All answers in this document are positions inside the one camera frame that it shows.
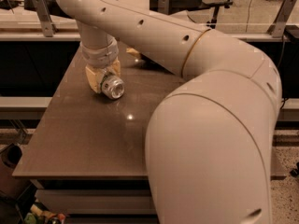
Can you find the brown cream chip bag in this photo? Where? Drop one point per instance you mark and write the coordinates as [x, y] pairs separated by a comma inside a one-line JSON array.
[[134, 53]]

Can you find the left metal rail bracket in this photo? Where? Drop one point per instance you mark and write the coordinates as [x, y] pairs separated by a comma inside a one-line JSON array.
[[47, 26]]

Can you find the dark bin at left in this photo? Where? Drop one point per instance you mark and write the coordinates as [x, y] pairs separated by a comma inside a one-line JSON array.
[[10, 185]]

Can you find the middle metal rail bracket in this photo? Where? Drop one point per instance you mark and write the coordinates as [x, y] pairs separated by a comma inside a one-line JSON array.
[[163, 6]]

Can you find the right metal rail bracket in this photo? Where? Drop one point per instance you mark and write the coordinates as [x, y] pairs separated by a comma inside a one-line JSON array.
[[276, 29]]

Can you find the metal rail bracket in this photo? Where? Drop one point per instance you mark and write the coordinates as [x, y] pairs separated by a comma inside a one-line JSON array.
[[163, 6], [276, 29], [47, 26]]

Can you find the colourful items under table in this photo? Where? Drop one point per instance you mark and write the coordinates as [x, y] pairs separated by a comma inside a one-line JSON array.
[[39, 215]]

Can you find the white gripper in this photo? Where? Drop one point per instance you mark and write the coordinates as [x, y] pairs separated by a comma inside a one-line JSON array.
[[100, 59]]

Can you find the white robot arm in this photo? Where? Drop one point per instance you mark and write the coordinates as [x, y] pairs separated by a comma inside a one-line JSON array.
[[208, 143]]

